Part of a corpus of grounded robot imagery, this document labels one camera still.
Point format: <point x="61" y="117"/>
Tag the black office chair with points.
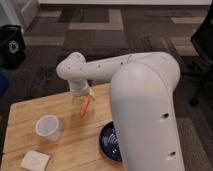
<point x="202" y="41"/>

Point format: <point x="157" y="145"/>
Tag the white cabinet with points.
<point x="21" y="12"/>

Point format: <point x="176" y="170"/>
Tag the white square sponge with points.
<point x="35" y="161"/>

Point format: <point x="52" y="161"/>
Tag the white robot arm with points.
<point x="141" y="102"/>

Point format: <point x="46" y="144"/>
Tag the blue object at left edge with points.
<point x="4" y="83"/>

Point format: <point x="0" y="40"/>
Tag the dark blue ceramic bowl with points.
<point x="108" y="143"/>

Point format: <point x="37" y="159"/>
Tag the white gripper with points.
<point x="80" y="88"/>

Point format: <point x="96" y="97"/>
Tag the black trash bin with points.
<point x="12" y="46"/>

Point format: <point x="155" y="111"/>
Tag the translucent plastic cup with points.
<point x="48" y="127"/>

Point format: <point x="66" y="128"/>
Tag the orange pepper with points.
<point x="84" y="106"/>

